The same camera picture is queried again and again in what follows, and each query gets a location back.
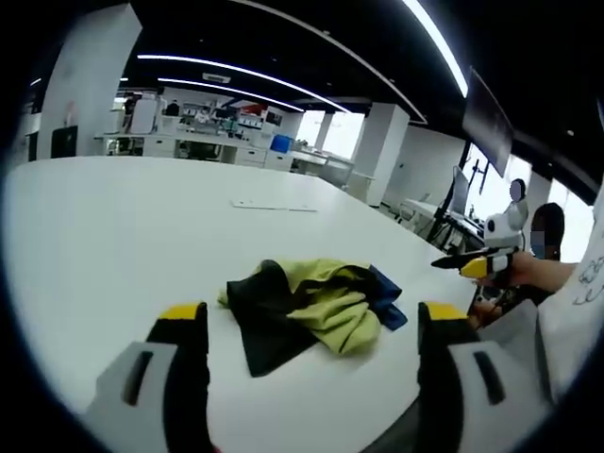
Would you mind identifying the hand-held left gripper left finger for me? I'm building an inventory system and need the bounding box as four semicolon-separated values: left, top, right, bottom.
84;301;211;453

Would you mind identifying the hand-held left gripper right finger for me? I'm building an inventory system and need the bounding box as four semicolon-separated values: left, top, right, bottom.
417;300;554;453

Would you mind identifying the yellow-green black blue garment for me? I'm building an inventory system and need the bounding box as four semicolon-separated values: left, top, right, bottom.
216;258;410;378

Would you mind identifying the white template sheet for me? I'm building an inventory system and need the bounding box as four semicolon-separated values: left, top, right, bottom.
229;198;318;212

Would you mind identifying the person's right hand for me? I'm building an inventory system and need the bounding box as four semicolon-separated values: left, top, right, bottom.
490;252;544;290

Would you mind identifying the white desk with black legs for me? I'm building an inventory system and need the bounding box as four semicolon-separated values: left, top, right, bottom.
399;196;488;252

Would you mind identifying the desk monitor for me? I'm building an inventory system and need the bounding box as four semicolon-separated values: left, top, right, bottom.
450;165;474;214

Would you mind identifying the black monitor stand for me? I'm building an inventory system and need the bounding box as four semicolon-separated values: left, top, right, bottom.
470;158;490;195

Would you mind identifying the hanging dark screen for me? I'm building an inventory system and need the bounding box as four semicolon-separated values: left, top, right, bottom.
461;65;514;178

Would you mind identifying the person in white shirt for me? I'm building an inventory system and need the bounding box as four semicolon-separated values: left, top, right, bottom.
471;174;604;428

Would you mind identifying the white pillar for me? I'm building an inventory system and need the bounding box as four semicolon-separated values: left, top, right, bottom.
36;3;143;162
347;102;411;208

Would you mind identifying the ceiling light strip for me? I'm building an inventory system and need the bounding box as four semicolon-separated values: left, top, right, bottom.
136;53;354;115
404;0;470;99
157;76;306;113

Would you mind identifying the row of white workbenches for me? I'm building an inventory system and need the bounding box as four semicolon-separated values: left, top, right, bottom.
92;126;355;188

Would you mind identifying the white board on stand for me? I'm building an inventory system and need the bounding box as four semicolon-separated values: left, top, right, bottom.
127;96;158;137

